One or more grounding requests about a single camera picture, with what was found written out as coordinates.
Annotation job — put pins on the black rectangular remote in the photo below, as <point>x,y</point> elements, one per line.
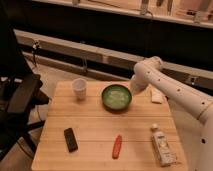
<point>70,140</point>

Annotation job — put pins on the black chair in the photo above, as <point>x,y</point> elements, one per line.
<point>20,92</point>

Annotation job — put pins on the small white sponge block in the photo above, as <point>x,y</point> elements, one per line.
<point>156,96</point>

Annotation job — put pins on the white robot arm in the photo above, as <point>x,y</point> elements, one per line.
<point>198,104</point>

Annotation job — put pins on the white tube bottle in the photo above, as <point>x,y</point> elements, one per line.
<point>161,146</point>

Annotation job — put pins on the red orange marker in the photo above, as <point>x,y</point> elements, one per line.
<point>117,147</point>

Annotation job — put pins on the green ceramic bowl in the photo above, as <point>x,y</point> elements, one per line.
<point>116,97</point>

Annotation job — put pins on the wooden table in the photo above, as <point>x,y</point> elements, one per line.
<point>96,129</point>

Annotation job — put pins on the tan wooden pusher block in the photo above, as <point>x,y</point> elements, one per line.
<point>135,93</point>

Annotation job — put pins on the white paper cup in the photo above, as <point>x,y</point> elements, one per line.
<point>79,88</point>

